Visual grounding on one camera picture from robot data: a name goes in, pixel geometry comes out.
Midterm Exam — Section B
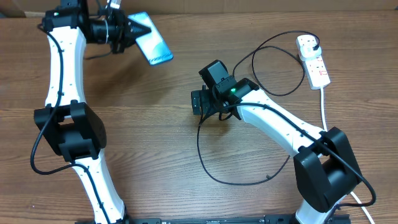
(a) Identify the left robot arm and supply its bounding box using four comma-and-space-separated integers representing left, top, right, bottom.
30, 1, 151, 223

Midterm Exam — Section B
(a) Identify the blue Galaxy smartphone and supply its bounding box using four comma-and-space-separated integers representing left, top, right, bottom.
128, 12, 174, 66

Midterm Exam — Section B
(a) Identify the white power strip cord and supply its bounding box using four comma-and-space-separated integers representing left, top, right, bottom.
319, 86, 376, 224

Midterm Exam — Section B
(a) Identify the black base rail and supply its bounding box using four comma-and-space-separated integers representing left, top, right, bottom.
74, 213, 352, 224

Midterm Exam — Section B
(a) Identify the white charger plug adapter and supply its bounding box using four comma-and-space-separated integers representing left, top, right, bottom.
298, 45, 322, 61

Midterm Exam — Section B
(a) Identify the black USB charging cable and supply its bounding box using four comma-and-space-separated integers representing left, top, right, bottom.
196, 30, 321, 187

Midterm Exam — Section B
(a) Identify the white power strip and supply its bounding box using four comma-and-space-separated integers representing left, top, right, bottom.
295, 34, 331, 90

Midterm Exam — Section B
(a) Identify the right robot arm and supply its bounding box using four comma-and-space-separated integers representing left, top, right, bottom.
191, 60, 363, 223

